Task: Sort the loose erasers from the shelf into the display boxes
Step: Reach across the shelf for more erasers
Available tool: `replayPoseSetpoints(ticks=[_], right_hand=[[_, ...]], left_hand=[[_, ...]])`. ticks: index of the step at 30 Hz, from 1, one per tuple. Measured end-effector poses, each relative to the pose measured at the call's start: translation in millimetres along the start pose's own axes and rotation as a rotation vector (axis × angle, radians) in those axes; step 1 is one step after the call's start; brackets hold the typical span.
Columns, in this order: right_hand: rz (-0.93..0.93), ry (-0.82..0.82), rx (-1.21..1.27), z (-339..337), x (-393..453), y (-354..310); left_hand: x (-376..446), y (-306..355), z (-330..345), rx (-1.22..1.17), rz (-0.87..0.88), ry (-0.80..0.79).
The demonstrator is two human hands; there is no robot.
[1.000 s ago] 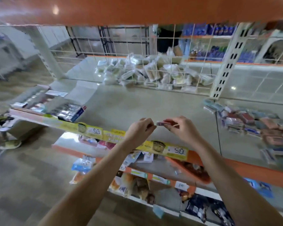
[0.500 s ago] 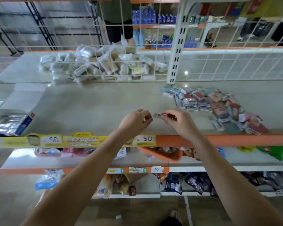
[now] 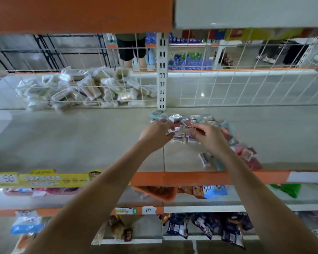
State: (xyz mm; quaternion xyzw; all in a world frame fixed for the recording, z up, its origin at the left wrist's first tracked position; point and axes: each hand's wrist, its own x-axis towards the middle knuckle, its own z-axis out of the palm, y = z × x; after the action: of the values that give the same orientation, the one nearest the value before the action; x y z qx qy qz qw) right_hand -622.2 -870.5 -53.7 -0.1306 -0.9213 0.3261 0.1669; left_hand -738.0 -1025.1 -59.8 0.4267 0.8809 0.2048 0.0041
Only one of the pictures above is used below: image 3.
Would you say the person's left hand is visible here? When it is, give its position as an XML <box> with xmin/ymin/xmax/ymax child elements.
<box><xmin>138</xmin><ymin>119</ymin><xmax>177</xmax><ymax>153</ymax></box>

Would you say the person's right hand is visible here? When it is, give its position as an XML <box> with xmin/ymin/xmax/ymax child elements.
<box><xmin>189</xmin><ymin>122</ymin><xmax>234</xmax><ymax>160</ymax></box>

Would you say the grey white small box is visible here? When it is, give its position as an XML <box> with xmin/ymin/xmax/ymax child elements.
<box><xmin>172</xmin><ymin>133</ymin><xmax>187</xmax><ymax>145</ymax></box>

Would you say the pile of mixed erasers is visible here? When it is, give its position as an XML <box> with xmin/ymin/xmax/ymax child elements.
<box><xmin>149</xmin><ymin>110</ymin><xmax>264</xmax><ymax>172</ymax></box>

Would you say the person's left forearm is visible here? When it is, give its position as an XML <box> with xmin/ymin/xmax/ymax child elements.
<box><xmin>24</xmin><ymin>139</ymin><xmax>161</xmax><ymax>254</ymax></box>

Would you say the person's right forearm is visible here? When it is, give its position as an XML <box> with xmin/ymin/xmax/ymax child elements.
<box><xmin>216</xmin><ymin>147</ymin><xmax>318</xmax><ymax>254</ymax></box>

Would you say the white orange metal shelf unit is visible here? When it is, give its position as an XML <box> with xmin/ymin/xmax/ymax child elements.
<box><xmin>0</xmin><ymin>0</ymin><xmax>318</xmax><ymax>254</ymax></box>

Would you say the blue small snack packet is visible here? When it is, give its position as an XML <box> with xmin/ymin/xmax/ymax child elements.
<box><xmin>202</xmin><ymin>185</ymin><xmax>229</xmax><ymax>200</ymax></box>

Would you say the pile of white packets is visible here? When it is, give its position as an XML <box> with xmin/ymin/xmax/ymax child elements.
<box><xmin>14</xmin><ymin>65</ymin><xmax>159</xmax><ymax>111</ymax></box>

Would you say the row of blue bottles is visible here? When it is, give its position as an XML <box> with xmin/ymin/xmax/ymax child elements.
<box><xmin>146</xmin><ymin>33</ymin><xmax>224</xmax><ymax>71</ymax></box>

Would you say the row of dark snack packets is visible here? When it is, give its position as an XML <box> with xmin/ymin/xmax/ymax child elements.
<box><xmin>159</xmin><ymin>211</ymin><xmax>256</xmax><ymax>248</ymax></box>

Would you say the green packet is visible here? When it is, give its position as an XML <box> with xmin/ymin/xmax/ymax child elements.
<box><xmin>270</xmin><ymin>182</ymin><xmax>303</xmax><ymax>199</ymax></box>

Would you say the yellow price label strip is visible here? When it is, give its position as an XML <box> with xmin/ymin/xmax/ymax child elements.
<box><xmin>0</xmin><ymin>169</ymin><xmax>103</xmax><ymax>189</ymax></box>

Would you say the black metal rack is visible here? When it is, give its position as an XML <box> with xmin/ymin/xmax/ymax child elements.
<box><xmin>0</xmin><ymin>33</ymin><xmax>112</xmax><ymax>72</ymax></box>

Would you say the blue orange snack packet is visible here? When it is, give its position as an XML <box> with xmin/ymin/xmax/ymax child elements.
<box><xmin>10</xmin><ymin>209</ymin><xmax>45</xmax><ymax>235</ymax></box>

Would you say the white wire grid panel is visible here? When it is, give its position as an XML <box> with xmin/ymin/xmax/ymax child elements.
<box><xmin>0</xmin><ymin>32</ymin><xmax>318</xmax><ymax>111</ymax></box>

